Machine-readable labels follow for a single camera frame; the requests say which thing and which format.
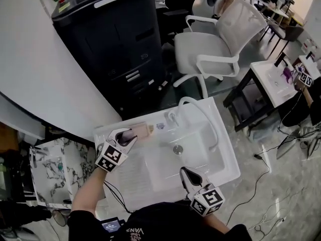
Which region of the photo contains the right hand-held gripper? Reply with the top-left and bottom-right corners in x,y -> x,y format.
180,166 -> 225,217

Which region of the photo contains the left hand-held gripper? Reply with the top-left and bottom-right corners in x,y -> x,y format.
95,128 -> 138,172

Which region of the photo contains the person's right forearm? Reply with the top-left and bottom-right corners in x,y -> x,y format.
207,213 -> 231,233

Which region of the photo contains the person's left forearm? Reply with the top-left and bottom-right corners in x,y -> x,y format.
71,168 -> 107,214

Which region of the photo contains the white ceramic sink basin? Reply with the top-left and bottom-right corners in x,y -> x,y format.
93,96 -> 241,210

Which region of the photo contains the person's black shirt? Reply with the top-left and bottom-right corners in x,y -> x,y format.
67,201 -> 256,241

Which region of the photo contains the white flexible faucet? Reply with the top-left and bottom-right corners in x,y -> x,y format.
167,96 -> 219,152

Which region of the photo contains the marble pattern sink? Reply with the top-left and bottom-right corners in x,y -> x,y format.
29,137 -> 97,209

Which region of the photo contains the black screen device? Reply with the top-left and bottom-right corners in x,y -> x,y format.
100,217 -> 126,233

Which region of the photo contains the chrome faucet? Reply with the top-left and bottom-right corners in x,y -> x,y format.
30,147 -> 39,168

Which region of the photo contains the large black machine cabinet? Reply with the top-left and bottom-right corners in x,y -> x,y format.
51,0 -> 168,119

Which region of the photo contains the black sink stand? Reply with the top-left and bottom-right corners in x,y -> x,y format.
223,65 -> 279,133

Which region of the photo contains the white mesh office chair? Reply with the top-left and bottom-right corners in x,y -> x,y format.
172,0 -> 268,99

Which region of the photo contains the small white sink basin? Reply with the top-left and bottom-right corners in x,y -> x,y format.
250,59 -> 305,108

